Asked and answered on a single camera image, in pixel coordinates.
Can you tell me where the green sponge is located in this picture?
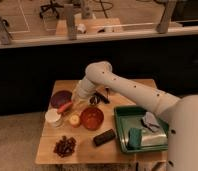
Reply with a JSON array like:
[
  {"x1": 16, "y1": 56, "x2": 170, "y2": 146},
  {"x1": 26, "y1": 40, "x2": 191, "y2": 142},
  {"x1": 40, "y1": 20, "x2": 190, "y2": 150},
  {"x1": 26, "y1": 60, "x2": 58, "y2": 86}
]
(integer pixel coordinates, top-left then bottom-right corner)
[{"x1": 128, "y1": 128, "x2": 142, "y2": 149}]

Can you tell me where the red bowl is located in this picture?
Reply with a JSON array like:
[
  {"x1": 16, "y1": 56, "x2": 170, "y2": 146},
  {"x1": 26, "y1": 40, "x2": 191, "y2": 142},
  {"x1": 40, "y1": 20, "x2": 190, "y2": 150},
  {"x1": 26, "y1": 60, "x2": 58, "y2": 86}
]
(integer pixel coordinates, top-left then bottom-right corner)
[{"x1": 80, "y1": 107, "x2": 104, "y2": 131}]

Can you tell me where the black office chair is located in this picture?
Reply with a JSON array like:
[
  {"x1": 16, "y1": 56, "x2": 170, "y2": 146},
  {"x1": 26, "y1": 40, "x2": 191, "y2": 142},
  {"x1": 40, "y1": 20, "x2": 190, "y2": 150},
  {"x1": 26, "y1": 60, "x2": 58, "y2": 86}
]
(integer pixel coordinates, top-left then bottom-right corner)
[{"x1": 39, "y1": 0, "x2": 62, "y2": 18}]

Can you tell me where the black tool on table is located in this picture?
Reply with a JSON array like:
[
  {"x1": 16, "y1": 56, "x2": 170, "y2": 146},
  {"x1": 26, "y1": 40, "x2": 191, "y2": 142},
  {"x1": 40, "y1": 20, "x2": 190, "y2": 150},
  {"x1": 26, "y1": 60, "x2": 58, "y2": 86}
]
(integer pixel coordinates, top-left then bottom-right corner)
[{"x1": 89, "y1": 92, "x2": 110, "y2": 105}]

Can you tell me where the grey railing post left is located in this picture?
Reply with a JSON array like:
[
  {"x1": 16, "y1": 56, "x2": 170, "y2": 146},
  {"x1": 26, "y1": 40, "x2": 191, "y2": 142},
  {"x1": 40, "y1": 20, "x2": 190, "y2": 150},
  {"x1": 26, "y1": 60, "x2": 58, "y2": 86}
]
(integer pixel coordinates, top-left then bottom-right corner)
[{"x1": 0, "y1": 17, "x2": 11, "y2": 45}]

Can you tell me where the grey railing post middle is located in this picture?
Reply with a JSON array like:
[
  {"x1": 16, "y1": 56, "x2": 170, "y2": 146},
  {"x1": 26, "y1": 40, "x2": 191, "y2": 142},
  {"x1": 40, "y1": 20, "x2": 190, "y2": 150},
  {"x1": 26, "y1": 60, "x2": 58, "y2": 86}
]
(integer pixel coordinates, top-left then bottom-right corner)
[{"x1": 64, "y1": 4, "x2": 77, "y2": 40}]

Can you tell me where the wooden table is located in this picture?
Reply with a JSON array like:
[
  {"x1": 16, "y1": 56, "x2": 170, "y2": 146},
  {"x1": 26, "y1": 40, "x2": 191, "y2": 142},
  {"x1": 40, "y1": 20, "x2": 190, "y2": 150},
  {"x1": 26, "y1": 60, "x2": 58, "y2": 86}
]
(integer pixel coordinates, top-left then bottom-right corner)
[{"x1": 34, "y1": 78, "x2": 169, "y2": 166}]

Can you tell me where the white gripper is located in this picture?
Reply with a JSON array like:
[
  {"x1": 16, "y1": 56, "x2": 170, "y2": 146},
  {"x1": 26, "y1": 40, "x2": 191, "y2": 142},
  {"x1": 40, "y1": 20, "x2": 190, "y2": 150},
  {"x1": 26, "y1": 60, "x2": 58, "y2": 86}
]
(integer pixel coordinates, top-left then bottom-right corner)
[{"x1": 72, "y1": 79, "x2": 96, "y2": 103}]

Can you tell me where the grey railing post right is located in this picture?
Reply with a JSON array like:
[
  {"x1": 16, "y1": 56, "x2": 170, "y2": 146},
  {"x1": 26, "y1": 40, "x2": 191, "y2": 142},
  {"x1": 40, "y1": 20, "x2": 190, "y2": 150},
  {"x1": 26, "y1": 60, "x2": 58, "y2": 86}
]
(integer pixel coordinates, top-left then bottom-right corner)
[{"x1": 156, "y1": 0, "x2": 177, "y2": 34}]

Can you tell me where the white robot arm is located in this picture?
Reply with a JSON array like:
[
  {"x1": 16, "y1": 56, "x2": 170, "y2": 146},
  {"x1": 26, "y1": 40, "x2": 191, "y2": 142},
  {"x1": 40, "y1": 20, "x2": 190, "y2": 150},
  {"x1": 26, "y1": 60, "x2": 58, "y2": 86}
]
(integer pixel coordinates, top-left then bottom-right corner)
[{"x1": 72, "y1": 61, "x2": 198, "y2": 171}]

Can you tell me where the yellow apple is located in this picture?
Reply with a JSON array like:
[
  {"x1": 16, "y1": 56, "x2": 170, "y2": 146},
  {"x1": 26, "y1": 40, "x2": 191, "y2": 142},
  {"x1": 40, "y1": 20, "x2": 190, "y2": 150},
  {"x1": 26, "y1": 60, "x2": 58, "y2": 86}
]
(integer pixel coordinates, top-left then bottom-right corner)
[{"x1": 69, "y1": 115, "x2": 81, "y2": 127}]

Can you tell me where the grey crumpled cloth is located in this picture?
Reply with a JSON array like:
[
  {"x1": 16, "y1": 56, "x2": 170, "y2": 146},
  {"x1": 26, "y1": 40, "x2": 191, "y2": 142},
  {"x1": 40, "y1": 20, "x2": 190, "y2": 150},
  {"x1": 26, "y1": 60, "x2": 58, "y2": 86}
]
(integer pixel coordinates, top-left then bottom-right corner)
[{"x1": 141, "y1": 112, "x2": 160, "y2": 132}]

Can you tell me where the green tray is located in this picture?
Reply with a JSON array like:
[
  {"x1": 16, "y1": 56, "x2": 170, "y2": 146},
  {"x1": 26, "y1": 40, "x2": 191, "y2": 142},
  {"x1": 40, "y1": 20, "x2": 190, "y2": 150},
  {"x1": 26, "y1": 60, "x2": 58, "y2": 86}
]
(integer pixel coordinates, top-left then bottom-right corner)
[{"x1": 114, "y1": 106, "x2": 168, "y2": 154}]

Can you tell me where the white paper cup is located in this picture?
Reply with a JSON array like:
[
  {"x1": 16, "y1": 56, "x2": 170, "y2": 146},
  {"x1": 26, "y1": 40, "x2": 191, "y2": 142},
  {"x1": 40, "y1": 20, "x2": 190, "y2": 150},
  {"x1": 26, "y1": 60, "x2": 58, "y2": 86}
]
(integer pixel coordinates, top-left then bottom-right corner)
[{"x1": 45, "y1": 109, "x2": 62, "y2": 127}]

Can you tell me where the brown grape bunch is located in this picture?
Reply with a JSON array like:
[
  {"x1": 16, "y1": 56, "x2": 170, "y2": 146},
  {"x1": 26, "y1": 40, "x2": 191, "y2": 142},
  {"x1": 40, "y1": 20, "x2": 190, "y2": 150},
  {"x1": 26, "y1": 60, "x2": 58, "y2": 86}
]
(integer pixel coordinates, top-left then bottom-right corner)
[{"x1": 53, "y1": 136, "x2": 76, "y2": 157}]

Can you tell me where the grey railing post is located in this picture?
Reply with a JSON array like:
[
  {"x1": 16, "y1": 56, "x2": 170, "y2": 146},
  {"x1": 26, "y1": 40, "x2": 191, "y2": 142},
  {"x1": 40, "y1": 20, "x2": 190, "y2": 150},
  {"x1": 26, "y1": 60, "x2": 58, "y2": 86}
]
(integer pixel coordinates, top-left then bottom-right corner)
[
  {"x1": 64, "y1": 4, "x2": 77, "y2": 40},
  {"x1": 0, "y1": 17, "x2": 11, "y2": 45},
  {"x1": 156, "y1": 0, "x2": 177, "y2": 34}
]

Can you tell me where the red orange pepper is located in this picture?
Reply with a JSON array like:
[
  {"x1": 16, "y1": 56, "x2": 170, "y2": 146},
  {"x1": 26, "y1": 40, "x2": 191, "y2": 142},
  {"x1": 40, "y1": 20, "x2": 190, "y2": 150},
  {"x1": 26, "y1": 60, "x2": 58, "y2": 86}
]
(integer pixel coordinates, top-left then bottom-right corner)
[{"x1": 57, "y1": 102, "x2": 73, "y2": 114}]

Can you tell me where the dark brown rectangular block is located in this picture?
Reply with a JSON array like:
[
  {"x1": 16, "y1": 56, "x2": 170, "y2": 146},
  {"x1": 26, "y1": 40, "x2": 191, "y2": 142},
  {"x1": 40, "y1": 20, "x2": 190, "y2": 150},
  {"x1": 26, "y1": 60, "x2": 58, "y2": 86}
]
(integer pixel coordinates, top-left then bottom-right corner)
[{"x1": 93, "y1": 129, "x2": 116, "y2": 146}]

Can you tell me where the dark purple plate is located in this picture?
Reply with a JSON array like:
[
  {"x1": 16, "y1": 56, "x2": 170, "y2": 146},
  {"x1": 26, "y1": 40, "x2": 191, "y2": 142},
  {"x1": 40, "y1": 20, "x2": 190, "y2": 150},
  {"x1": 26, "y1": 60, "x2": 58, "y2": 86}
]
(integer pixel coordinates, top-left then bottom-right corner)
[{"x1": 50, "y1": 90, "x2": 72, "y2": 108}]

